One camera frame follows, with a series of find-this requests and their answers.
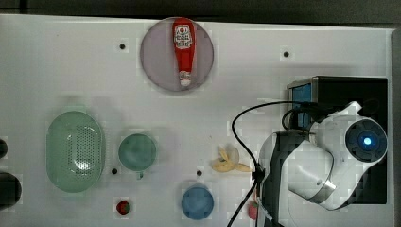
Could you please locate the silver black toaster oven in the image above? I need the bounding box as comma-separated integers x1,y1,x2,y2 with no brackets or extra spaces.
287,76,388,204

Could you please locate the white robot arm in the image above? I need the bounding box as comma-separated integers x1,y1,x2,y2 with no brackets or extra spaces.
256,101,388,227

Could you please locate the yellow banana peel toy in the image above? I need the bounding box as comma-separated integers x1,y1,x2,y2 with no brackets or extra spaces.
212,146,252,173

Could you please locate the grey round plate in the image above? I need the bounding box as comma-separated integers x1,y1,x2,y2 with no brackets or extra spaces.
140,17,214,92

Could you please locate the red ketchup bottle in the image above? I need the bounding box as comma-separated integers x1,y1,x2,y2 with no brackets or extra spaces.
172,17,196,87

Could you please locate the blue cup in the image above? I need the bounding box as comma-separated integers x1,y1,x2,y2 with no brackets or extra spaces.
181,184,215,220

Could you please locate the red toy strawberry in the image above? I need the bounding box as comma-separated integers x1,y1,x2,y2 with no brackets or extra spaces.
248,201,258,220

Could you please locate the green oval colander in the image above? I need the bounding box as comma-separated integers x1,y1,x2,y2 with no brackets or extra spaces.
45,111,105,193

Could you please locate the green cup with handle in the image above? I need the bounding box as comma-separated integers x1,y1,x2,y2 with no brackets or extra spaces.
118,133,158,180

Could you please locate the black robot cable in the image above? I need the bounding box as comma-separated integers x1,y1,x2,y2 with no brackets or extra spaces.
226,99,320,227

